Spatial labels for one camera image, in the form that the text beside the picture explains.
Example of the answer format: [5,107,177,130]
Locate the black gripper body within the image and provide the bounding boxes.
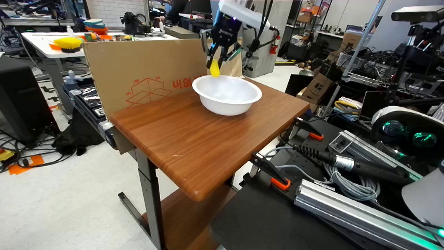
[211,12,242,49]

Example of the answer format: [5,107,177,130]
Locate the yellow banana toy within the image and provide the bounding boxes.
[208,57,222,80]

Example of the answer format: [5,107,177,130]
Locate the white bowl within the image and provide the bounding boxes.
[191,74,263,117]

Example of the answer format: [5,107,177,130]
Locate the brown cardboard panel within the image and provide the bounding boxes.
[82,38,211,120]

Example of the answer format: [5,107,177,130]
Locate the brown wooden table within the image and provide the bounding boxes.
[108,78,310,250]

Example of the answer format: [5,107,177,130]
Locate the black device on table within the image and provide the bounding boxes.
[119,12,152,37]

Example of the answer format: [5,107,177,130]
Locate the cardboard box with black logo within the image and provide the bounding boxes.
[301,73,335,105]

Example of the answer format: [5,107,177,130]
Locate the white pegboard panel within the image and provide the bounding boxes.
[84,0,151,30]

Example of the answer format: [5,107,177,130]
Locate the black orange clamp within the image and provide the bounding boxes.
[294,117,326,142]
[251,152,292,194]

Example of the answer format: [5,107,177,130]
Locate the colourful stacked cups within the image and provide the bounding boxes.
[83,19,109,37]

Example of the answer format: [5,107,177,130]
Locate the clear water bottle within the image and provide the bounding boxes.
[62,70,79,95]

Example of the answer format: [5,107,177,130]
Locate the white work table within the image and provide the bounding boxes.
[19,31,180,116]

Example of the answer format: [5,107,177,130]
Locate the black mounting plate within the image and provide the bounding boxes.
[209,178,358,250]

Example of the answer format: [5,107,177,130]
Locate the white housing with green lights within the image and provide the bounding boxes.
[370,105,444,164]

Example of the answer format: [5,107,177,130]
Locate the black cabinet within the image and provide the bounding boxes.
[0,57,59,146]

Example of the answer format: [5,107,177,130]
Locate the orange floor tape marker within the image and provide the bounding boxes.
[7,155,45,177]

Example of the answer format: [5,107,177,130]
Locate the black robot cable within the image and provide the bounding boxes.
[242,0,281,63]

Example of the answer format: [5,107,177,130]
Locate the square aluminium bracket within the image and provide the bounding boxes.
[327,130,356,155]

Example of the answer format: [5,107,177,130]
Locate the black handle with silver collar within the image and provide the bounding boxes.
[290,141,413,188]

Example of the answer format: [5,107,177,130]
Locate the grey coiled cable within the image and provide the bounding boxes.
[322,163,383,205]

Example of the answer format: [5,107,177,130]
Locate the black camera on stand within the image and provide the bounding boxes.
[390,5,444,24]

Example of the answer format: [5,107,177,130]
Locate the aluminium rail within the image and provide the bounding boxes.
[292,178,444,250]

